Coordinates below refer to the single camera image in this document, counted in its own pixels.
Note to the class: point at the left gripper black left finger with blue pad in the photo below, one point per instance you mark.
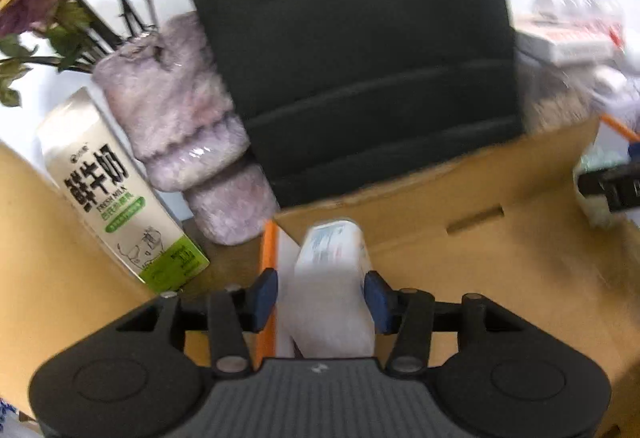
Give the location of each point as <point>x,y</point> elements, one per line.
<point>224,315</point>

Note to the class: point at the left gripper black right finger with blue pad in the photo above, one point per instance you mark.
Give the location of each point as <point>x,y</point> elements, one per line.
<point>414,316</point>

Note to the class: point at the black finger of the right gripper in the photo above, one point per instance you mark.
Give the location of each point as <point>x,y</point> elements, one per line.
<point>619,185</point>

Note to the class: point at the white plastic bottle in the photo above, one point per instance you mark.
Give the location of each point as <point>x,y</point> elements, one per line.
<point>329,317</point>

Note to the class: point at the red cardboard box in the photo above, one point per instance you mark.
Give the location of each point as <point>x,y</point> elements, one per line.
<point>506,223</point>

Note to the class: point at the water bottle pack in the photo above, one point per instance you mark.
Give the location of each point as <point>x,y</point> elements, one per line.
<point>569,32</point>

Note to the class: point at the yellow thermos jug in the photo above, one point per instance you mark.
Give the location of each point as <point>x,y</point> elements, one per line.
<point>58,284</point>

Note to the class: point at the fresh milk carton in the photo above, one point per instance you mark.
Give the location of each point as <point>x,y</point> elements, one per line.
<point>93,170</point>

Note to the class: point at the purple textured vase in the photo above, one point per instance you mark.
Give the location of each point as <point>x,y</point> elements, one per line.
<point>164,91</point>

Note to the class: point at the black paper bag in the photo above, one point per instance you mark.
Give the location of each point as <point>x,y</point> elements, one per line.
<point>338,94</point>

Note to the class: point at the dried flower bouquet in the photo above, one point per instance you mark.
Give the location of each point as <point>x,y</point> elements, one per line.
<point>67,35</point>

